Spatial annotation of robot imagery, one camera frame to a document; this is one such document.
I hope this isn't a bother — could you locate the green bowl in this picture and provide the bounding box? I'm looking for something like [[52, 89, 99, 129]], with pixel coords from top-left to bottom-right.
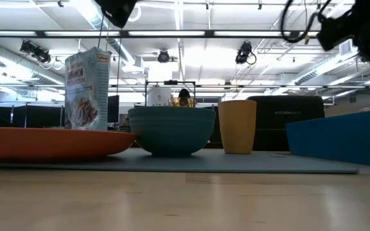
[[127, 106, 217, 158]]

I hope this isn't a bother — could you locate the yellow cup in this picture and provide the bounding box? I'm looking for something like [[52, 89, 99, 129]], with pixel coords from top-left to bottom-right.
[[217, 99, 258, 155]]

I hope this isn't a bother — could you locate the light blue cereal box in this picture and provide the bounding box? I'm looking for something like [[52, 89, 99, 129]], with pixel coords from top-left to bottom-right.
[[64, 46, 112, 131]]

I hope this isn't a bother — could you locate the orange plate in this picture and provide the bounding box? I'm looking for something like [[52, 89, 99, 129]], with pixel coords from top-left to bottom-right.
[[0, 126, 137, 161]]

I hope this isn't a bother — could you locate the white cylinder container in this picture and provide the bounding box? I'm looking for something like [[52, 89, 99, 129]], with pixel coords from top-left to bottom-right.
[[147, 87, 172, 107]]

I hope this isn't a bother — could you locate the blue placemat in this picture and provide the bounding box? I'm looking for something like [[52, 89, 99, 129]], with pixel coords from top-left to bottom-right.
[[0, 148, 360, 175]]

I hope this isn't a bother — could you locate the black ceiling spotlight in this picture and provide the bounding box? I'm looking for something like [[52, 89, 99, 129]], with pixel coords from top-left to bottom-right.
[[19, 40, 52, 64], [234, 40, 258, 65], [157, 49, 171, 64]]

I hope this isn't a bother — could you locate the black computer monitor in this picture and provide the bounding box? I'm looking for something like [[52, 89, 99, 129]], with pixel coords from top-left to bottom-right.
[[107, 95, 121, 124]]

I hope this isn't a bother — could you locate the black toaster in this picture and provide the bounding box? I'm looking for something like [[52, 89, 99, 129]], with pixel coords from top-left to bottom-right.
[[246, 95, 326, 152]]

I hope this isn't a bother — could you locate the blue plastic tray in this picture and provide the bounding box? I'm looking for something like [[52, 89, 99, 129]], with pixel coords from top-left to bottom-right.
[[285, 108, 370, 169]]

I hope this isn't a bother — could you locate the thin black metal cart frame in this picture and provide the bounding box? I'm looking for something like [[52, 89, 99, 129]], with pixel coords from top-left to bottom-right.
[[144, 80, 197, 107]]

